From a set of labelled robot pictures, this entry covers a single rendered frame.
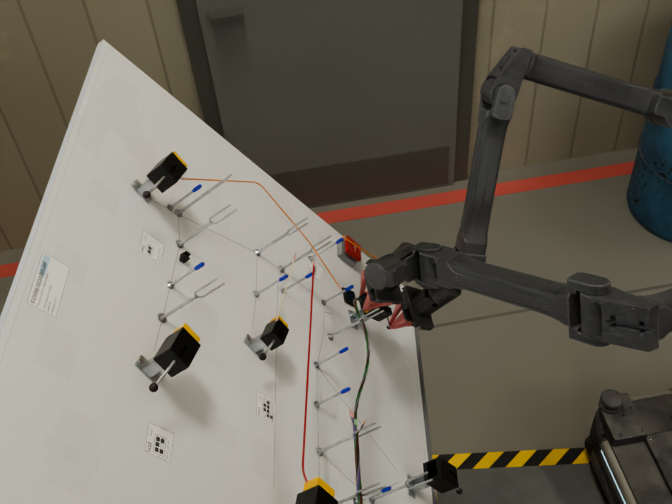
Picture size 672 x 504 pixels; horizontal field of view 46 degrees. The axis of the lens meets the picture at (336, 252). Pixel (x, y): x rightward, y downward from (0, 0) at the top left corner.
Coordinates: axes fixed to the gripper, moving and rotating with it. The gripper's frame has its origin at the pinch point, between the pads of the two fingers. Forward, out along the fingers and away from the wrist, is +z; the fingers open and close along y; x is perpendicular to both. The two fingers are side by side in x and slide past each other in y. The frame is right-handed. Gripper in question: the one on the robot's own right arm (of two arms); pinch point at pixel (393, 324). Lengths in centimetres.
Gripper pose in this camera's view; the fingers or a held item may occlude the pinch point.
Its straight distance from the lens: 188.7
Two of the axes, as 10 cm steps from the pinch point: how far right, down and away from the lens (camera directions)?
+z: -6.3, 5.1, 5.8
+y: 1.7, 8.3, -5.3
